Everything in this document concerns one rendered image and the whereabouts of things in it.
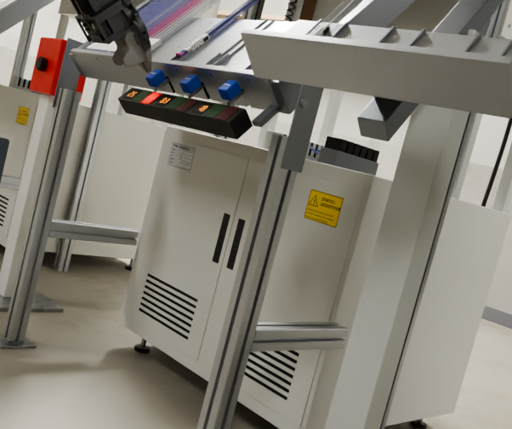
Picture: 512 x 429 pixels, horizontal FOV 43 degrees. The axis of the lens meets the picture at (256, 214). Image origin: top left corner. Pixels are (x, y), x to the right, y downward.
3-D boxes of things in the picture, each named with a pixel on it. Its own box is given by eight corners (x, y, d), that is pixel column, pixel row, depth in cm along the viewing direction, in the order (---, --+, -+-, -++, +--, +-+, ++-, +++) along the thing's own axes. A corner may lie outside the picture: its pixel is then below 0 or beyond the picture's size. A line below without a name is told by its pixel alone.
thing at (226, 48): (281, 96, 109) (274, 79, 107) (83, 65, 155) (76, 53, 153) (349, 36, 117) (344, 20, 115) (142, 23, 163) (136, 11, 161)
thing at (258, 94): (281, 113, 110) (266, 76, 106) (85, 77, 156) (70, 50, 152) (286, 109, 110) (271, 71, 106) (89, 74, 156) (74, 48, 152)
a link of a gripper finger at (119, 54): (122, 83, 126) (98, 40, 120) (144, 66, 128) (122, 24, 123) (130, 85, 124) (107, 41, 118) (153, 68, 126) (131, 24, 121)
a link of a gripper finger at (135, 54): (130, 85, 124) (107, 41, 118) (153, 68, 126) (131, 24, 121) (139, 87, 121) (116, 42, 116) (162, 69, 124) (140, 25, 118)
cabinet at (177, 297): (292, 471, 133) (373, 174, 128) (111, 343, 182) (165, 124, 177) (447, 433, 180) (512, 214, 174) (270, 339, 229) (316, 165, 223)
